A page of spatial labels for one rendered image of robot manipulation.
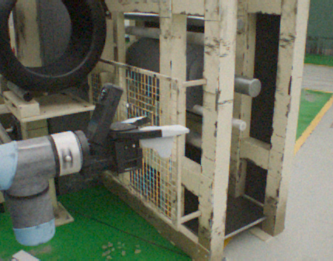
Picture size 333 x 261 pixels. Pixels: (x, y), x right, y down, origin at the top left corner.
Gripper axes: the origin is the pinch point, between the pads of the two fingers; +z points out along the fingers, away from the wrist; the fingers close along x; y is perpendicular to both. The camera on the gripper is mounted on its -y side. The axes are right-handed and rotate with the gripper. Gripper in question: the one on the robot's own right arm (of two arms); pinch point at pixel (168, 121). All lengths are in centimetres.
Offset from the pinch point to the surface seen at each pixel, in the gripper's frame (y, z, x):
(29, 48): -20, 2, -141
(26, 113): 9, -10, -107
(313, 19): -60, 796, -562
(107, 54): -13, 45, -138
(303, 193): 94, 165, -96
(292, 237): 99, 118, -65
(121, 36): -23, 55, -139
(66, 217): 85, 11, -153
